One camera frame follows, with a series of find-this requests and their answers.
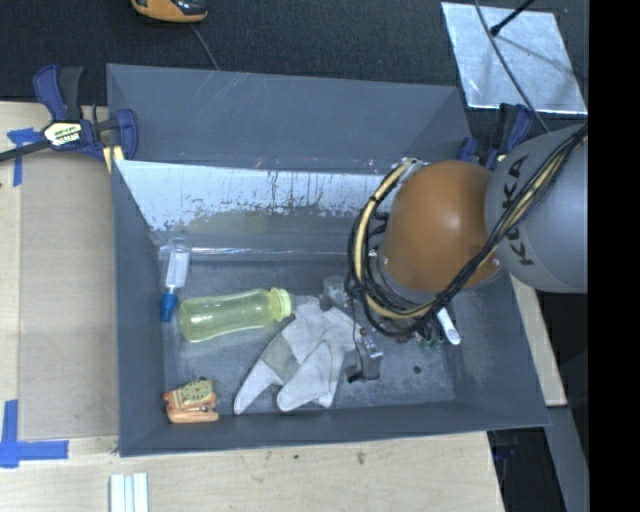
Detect white cloth glove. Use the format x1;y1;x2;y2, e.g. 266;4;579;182
232;295;359;416

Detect pale wood board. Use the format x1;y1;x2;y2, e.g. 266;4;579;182
17;148;122;442

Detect yellow clear plastic bottle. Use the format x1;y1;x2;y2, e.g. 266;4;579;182
177;286;297;344

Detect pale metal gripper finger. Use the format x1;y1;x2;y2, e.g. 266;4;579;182
344;331;385;384
320;276;352;312

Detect orange toy telephone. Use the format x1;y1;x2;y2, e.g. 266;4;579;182
162;378;221;425

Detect clear syringe with blue tip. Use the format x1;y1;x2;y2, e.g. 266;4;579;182
159;238;193;323

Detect grey metal bin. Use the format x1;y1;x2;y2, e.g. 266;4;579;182
105;62;552;458

